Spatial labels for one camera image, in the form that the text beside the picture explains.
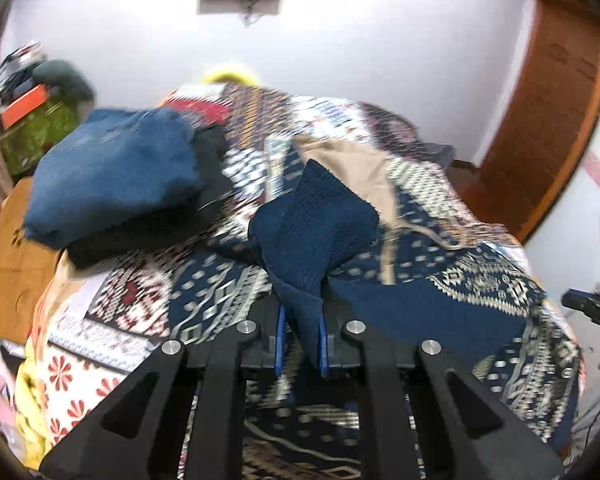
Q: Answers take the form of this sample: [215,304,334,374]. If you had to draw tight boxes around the navy blue patterned garment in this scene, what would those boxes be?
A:
[168,146,580,479]

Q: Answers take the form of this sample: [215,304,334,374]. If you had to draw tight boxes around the patchwork patterned bedspread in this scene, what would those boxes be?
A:
[14,81,586,480]

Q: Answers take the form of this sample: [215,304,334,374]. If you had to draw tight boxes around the wooden board with cutouts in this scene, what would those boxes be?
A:
[0,178,59,344]

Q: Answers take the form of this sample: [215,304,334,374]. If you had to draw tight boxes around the brown wooden door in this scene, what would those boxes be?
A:
[449,0,600,242]

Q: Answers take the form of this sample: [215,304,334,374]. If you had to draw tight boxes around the folded blue jeans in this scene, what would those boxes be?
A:
[23,107,204,249]

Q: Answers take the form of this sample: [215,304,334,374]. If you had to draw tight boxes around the folded black garment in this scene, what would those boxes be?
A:
[67,125,233,269]

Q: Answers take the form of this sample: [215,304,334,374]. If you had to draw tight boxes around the green patterned cloth pile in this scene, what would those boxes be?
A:
[0,99,80,177]

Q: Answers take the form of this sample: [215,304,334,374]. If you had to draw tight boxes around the red folded cloth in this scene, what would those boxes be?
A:
[162,98,230,128]

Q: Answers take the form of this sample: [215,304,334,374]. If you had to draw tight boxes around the orange box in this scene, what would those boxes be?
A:
[1,84,47,129]

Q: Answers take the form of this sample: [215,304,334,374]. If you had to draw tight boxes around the dark grey pillow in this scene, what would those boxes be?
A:
[32,60,95,102]

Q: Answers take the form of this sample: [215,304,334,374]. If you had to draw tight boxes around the yellow bed rail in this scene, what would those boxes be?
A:
[201,72,260,87]

